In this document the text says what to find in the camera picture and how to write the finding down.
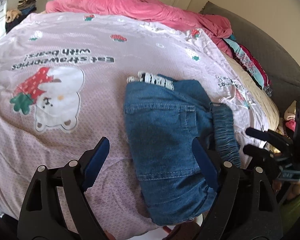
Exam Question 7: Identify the blue denim pants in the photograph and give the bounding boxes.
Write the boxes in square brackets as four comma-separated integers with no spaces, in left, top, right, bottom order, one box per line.
[124,77,241,226]

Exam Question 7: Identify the right hand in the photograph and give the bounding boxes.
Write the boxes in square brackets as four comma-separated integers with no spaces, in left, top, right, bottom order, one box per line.
[273,180,300,200]

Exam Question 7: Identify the beige mattress pad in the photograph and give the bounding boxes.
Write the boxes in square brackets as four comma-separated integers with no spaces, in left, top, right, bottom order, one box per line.
[222,52,280,131]

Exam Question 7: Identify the colourful patterned pillow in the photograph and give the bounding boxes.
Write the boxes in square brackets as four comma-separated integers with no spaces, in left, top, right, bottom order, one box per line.
[223,38,273,97]

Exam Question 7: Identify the pink strawberry bear bedsheet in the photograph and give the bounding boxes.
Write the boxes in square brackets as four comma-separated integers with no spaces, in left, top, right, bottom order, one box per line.
[0,12,269,239]

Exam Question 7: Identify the pink fleece blanket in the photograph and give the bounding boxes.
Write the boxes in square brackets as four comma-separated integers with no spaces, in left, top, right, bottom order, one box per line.
[45,0,233,57]

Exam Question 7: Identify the pile of folded clothes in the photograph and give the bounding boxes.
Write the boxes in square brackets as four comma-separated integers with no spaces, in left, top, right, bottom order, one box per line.
[5,0,37,33]

